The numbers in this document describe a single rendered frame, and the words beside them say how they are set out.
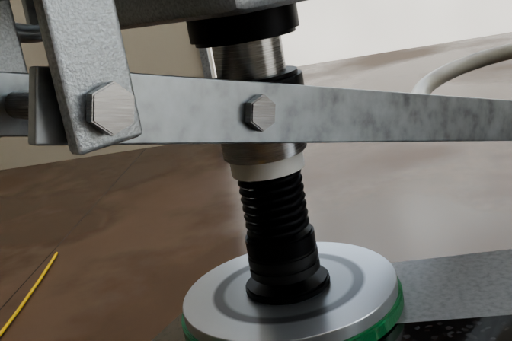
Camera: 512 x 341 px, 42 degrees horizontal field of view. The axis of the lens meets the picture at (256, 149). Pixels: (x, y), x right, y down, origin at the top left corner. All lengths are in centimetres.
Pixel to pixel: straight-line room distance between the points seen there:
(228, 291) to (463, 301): 23
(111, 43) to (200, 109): 10
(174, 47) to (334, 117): 481
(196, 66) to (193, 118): 488
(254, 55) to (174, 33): 480
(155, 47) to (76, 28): 500
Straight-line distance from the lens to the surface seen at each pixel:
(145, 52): 545
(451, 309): 67
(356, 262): 71
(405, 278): 73
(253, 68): 59
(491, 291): 70
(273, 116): 54
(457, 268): 74
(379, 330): 62
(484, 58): 134
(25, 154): 593
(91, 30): 43
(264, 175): 61
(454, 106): 77
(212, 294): 70
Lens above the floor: 115
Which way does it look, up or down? 14 degrees down
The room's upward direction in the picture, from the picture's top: 10 degrees counter-clockwise
